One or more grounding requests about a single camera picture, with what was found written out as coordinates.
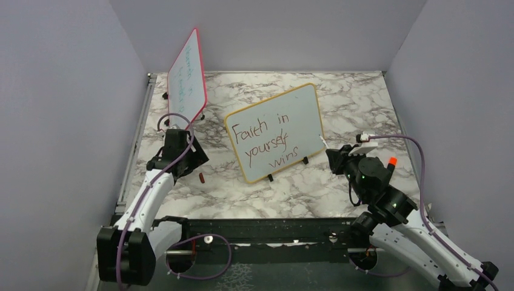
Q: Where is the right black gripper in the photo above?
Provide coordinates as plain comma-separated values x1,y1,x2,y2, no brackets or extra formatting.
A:
327,143,368,201

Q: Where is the white dry erase marker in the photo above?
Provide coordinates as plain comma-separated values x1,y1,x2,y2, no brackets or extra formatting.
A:
319,135,329,149

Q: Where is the yellow framed whiteboard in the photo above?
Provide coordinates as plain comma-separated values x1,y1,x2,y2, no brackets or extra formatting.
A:
224,83,326,183

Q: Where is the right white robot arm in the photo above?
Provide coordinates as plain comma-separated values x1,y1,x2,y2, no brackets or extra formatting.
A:
325,142,498,290

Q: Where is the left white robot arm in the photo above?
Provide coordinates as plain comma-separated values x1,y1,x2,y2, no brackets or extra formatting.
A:
96,129,209,287

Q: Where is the pink framed whiteboard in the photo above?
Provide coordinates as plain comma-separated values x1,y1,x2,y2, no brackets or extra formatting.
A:
167,27,208,129

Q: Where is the orange capped black marker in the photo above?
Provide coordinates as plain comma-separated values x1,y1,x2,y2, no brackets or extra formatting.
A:
387,156,398,172

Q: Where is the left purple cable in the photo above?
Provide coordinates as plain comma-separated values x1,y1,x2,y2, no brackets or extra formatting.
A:
115,113,233,290

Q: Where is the purple cable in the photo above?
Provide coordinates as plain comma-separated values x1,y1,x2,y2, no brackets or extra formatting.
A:
349,134,499,291
115,113,233,290

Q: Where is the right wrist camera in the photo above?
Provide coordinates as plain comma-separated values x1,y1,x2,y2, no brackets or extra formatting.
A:
349,133,378,156

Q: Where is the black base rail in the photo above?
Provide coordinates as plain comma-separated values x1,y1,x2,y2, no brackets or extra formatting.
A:
152,216,380,270

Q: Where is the aluminium side rail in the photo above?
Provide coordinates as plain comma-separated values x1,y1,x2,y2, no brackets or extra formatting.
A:
114,73,158,215

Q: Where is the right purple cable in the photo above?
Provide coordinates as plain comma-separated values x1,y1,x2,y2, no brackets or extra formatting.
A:
349,134,499,291

